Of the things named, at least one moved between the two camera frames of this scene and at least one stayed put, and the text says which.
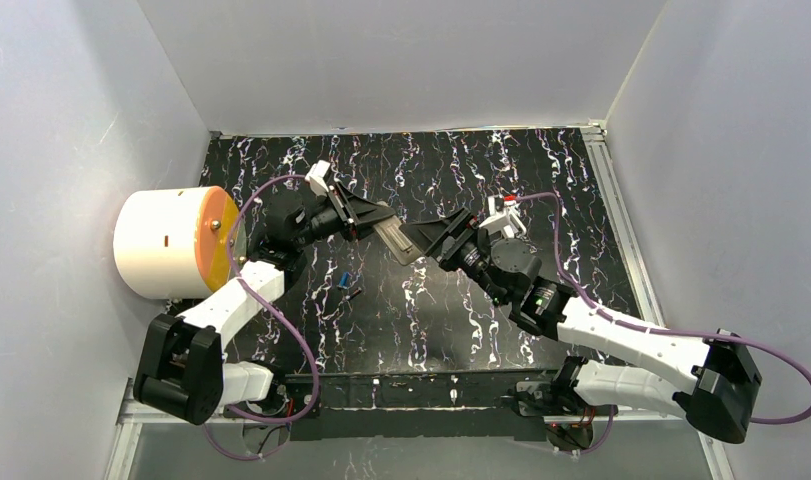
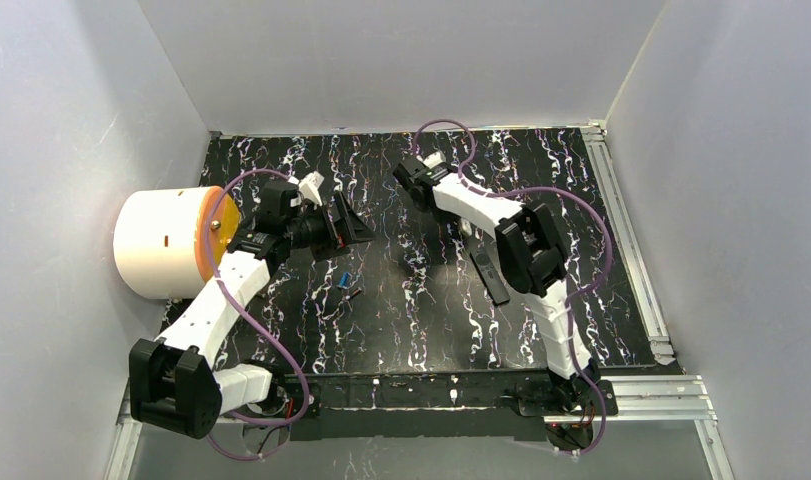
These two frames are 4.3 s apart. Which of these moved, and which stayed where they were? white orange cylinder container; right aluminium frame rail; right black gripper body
Moved: right black gripper body
Stayed: white orange cylinder container; right aluminium frame rail
